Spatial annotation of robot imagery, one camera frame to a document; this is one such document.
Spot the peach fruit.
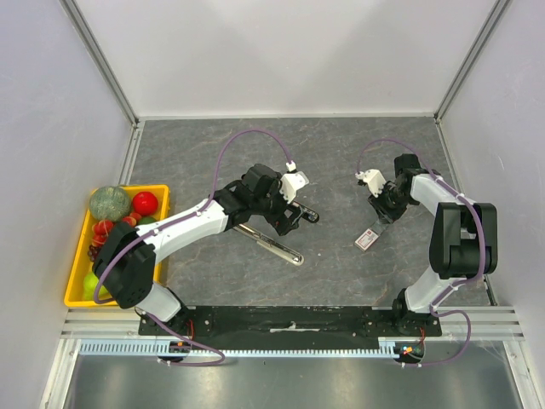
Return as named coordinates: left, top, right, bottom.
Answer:
left=121, top=212, right=142, bottom=227

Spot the red apple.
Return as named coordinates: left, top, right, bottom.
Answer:
left=132, top=191, right=159, bottom=216

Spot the grey cable duct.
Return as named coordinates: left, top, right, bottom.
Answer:
left=79, top=339, right=407, bottom=359

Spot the purple grape bunch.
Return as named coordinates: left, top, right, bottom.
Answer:
left=87, top=245, right=100, bottom=262

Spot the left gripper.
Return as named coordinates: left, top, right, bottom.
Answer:
left=251, top=175, right=305, bottom=235

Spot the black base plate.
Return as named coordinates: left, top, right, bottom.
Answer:
left=138, top=304, right=444, bottom=342

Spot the green pear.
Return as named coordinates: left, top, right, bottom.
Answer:
left=83, top=271, right=109, bottom=301

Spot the silver and black stapler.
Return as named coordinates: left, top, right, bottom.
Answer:
left=234, top=224, right=304, bottom=266

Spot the green avocado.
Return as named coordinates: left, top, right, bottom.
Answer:
left=137, top=216, right=157, bottom=226

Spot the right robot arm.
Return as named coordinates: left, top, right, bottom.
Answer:
left=357, top=153, right=498, bottom=336

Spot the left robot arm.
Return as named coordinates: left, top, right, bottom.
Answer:
left=92, top=164, right=309, bottom=335

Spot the red white staple box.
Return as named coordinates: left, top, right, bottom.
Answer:
left=354, top=221, right=390, bottom=251

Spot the green striped melon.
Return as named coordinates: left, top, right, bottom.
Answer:
left=89, top=186, right=131, bottom=222

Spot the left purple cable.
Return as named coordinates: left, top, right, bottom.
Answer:
left=92, top=129, right=298, bottom=367

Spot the red cherry tomato cluster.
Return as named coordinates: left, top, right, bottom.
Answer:
left=91, top=219, right=115, bottom=247

